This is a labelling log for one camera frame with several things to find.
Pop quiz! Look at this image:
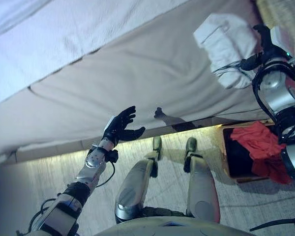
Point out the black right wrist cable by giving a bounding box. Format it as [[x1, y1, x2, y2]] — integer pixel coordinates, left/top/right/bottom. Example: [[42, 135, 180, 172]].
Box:
[[251, 73, 286, 128]]

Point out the black garment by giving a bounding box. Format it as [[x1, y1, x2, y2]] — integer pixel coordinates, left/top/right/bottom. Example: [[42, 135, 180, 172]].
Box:
[[227, 137, 256, 177]]

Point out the white garment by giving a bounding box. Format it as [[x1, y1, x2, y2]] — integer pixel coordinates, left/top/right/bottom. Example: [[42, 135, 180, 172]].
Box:
[[193, 13, 259, 89]]

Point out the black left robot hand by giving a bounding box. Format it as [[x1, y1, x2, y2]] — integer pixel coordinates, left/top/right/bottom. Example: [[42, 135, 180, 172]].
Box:
[[102, 105, 146, 146]]

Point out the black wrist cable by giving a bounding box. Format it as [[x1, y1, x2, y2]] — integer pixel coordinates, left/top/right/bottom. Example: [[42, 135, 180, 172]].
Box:
[[95, 161, 116, 189], [251, 73, 286, 128]]

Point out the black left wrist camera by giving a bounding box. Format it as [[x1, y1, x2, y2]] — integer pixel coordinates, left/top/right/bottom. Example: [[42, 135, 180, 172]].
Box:
[[105, 149, 119, 163]]

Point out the grey robot torso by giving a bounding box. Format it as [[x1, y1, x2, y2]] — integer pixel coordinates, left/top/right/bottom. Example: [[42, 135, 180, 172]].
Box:
[[95, 216, 256, 236]]

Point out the beige covered bed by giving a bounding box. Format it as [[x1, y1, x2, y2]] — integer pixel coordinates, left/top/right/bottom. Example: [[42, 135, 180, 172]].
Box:
[[0, 0, 273, 163]]

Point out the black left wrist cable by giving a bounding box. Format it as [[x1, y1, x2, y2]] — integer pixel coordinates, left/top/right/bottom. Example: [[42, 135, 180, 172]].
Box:
[[95, 161, 116, 189]]

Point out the brown woven basket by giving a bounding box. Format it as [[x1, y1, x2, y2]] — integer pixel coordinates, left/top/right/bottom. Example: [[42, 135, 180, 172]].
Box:
[[221, 120, 286, 184]]

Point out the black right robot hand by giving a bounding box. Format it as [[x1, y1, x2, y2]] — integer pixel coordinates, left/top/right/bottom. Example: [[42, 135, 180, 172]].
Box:
[[240, 24, 290, 72]]

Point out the red garment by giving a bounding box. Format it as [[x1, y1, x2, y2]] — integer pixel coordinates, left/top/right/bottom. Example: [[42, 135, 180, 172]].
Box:
[[230, 121, 293, 185]]

